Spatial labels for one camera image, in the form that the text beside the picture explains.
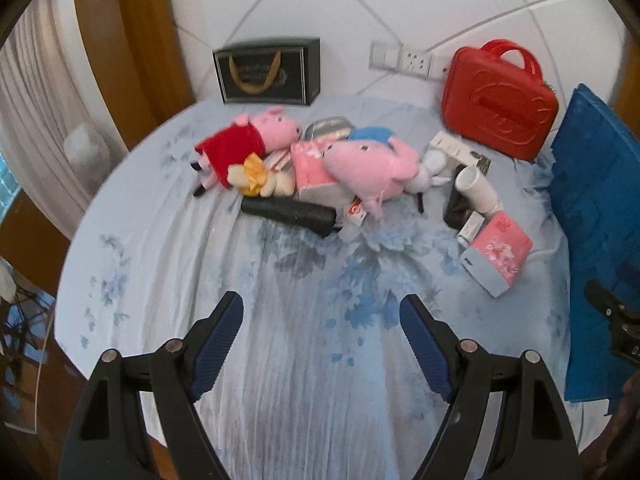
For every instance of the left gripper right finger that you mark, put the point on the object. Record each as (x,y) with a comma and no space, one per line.
(512,399)

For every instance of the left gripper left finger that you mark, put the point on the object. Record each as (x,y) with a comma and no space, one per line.
(107,438)

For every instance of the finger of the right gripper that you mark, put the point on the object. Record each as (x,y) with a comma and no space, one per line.
(623,324)

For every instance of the pink floral tissue pack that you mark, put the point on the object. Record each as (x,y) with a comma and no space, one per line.
(495,257)

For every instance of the pink pig plush blue shirt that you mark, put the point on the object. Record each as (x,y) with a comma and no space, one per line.
(373,163)

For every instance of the cream teddy bear yellow dress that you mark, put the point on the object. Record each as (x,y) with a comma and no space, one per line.
(253,178)

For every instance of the black garbage bag roll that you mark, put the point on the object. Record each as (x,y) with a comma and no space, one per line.
(316,218)

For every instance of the small white box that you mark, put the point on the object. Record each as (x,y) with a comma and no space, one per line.
(472,227)

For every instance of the blue plastic storage bin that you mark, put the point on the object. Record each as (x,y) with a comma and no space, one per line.
(595,197)

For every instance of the white plastic bottle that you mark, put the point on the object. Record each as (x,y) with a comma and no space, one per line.
(474,186)

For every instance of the black pouch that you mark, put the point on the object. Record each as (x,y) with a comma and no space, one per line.
(458,208)

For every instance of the floral blue white bedsheet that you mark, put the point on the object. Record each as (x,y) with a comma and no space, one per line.
(320,383)

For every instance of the red plastic carry case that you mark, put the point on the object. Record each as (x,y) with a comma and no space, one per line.
(496,95)

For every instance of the white green long box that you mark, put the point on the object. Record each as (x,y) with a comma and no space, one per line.
(459,153)

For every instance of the small white bunny plush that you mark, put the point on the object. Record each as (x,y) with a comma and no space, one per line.
(432,173)

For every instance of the red white medicine box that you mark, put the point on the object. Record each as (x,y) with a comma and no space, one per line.
(355,213)

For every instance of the red white striped pack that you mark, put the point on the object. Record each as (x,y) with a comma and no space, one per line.
(277,161)

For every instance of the pink tissue pack centre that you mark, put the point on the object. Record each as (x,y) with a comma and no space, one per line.
(313,183)

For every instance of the pink pig plush red dress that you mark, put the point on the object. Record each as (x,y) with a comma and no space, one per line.
(259,134)

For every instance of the clear dome plastic container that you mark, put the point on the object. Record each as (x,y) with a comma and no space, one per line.
(328,129)

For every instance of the white wall switch socket panel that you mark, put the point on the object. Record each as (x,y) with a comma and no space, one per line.
(397,58)

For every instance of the black gift box gold handle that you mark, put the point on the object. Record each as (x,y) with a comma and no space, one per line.
(284,70)

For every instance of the brown wooden headboard frame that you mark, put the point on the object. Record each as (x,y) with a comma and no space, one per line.
(134,53)

